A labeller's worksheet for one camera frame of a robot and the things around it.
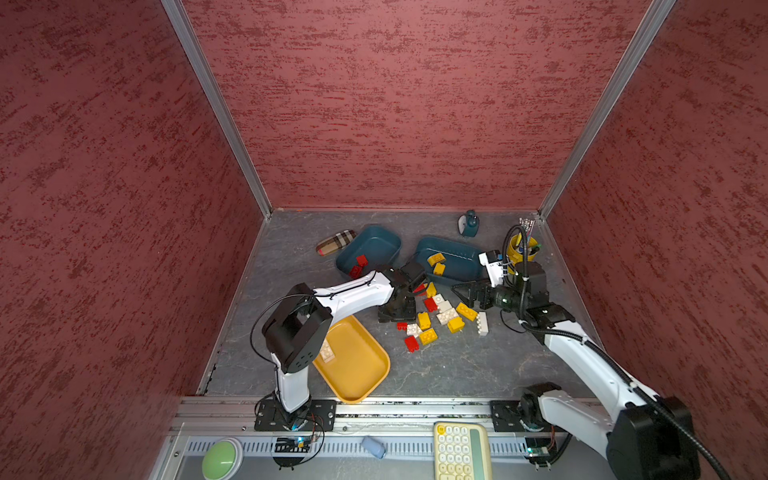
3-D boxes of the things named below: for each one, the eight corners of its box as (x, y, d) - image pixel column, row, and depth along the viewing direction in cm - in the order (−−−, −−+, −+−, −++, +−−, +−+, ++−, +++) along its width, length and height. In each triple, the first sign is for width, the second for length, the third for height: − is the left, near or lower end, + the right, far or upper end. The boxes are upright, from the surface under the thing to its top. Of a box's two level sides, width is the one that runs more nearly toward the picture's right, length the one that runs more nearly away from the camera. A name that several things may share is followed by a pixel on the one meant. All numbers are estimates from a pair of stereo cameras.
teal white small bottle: (460, 238, 114) (464, 223, 107) (457, 224, 119) (461, 208, 112) (474, 238, 114) (480, 223, 107) (471, 224, 119) (476, 209, 112)
